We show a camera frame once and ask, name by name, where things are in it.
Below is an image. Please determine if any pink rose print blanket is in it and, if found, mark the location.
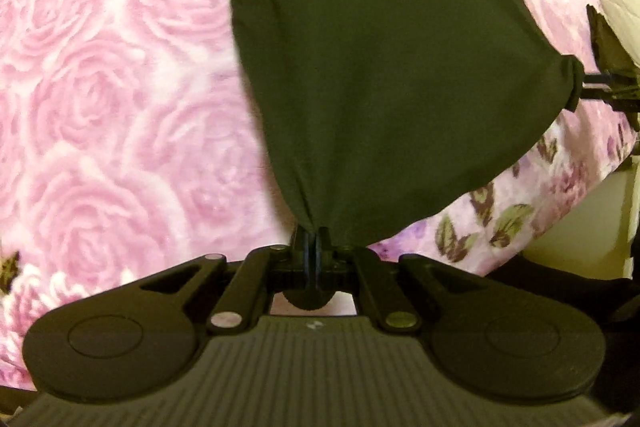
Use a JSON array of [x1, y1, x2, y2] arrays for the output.
[[0, 0, 639, 392]]

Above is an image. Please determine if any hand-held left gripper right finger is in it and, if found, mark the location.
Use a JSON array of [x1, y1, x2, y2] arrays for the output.
[[316, 228, 489, 334]]

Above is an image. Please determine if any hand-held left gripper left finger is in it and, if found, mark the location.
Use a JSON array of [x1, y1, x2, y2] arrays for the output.
[[140, 228, 317, 335]]

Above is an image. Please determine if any black garment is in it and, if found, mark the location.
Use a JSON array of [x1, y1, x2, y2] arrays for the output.
[[192, 0, 640, 254]]

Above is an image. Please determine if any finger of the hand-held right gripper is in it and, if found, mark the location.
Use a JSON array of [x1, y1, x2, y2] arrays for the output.
[[583, 74, 640, 87], [580, 88, 640, 112]]

